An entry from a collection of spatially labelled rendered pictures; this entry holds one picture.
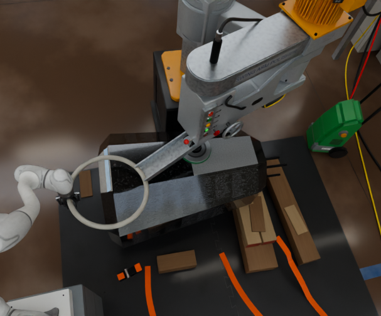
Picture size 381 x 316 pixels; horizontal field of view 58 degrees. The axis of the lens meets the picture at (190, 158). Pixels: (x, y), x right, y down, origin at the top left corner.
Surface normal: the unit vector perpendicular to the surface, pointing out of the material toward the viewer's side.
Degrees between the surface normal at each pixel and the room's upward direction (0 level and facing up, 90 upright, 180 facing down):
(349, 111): 34
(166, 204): 45
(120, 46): 0
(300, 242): 0
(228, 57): 0
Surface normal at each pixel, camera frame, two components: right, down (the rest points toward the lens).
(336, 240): 0.09, -0.46
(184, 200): 0.23, 0.29
